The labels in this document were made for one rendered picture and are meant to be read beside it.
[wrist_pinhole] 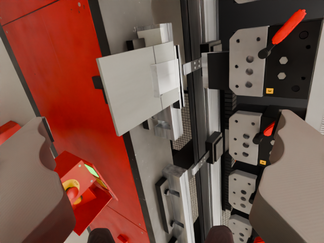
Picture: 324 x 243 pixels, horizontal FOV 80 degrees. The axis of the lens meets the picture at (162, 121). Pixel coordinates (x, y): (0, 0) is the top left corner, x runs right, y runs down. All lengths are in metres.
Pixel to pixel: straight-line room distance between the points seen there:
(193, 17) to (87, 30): 0.40
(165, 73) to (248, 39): 0.23
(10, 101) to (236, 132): 1.21
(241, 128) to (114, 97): 0.34
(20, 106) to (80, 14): 0.86
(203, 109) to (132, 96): 0.48
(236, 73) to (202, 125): 0.48
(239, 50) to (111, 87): 0.30
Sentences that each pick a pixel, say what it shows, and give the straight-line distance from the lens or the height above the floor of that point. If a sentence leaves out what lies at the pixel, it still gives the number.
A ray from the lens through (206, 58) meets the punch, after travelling 0.58.
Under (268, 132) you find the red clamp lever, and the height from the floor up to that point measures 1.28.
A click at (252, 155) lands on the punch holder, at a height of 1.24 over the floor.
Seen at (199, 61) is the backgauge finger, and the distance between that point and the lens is 0.74.
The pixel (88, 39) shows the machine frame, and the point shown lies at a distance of 0.67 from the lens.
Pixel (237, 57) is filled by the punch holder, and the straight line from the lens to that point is 0.51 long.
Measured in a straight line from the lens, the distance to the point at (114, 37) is 0.62.
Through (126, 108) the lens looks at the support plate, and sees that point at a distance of 0.47.
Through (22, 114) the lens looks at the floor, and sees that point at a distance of 1.42.
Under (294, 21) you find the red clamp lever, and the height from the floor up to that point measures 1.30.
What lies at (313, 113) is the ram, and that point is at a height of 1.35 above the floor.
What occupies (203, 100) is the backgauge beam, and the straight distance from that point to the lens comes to 0.89.
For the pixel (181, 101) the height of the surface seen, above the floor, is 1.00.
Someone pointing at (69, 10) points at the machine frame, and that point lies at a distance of 0.73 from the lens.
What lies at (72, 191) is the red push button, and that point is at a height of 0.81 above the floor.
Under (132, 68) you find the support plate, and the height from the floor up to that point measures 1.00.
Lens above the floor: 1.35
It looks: 37 degrees down
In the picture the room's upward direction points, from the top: 101 degrees clockwise
